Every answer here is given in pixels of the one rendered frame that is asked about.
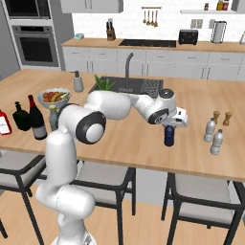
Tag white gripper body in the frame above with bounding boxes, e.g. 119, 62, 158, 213
165, 115, 189, 128

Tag clear plastic bottle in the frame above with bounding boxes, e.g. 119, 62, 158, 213
203, 117, 217, 144
210, 128, 225, 156

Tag wooden pepper mill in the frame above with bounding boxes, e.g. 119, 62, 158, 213
222, 111, 234, 127
212, 110, 221, 125

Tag dark sink basin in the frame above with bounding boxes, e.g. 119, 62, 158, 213
88, 75, 165, 100

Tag grey base cupboard run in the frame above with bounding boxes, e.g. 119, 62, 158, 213
61, 45, 245, 82

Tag grey tap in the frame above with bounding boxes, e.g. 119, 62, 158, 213
123, 52, 135, 92

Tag green potted plant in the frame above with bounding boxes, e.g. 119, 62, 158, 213
93, 74, 117, 93

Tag black hob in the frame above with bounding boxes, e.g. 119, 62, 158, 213
118, 38, 178, 49

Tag black toaster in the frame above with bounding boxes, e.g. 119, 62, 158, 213
177, 29, 200, 46

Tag wooden knife block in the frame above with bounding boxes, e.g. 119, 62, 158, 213
105, 21, 117, 42

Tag pale blue glass bottle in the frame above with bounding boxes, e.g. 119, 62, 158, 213
49, 106, 60, 132

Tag glass bowl of fruit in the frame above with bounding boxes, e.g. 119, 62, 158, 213
36, 88, 73, 113

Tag dark red-capped wine bottle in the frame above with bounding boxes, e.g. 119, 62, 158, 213
27, 94, 48, 141

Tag dark green glass bottle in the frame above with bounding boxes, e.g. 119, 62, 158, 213
11, 100, 32, 132

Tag red bottle with white label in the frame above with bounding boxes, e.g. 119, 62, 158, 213
0, 109, 13, 137

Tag black microwave oven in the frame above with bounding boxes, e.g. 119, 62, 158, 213
4, 0, 53, 20

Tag grey stool with black frame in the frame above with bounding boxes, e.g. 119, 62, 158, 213
0, 149, 50, 245
160, 171, 245, 245
70, 160, 138, 245

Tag grey double wall socket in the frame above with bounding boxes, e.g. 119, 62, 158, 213
189, 18, 204, 30

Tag white wall shelf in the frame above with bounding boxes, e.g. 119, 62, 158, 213
179, 9, 237, 15

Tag white wall cupboards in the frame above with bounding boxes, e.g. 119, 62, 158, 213
59, 0, 124, 14

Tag steel wall oven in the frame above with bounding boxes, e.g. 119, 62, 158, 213
11, 24, 62, 69

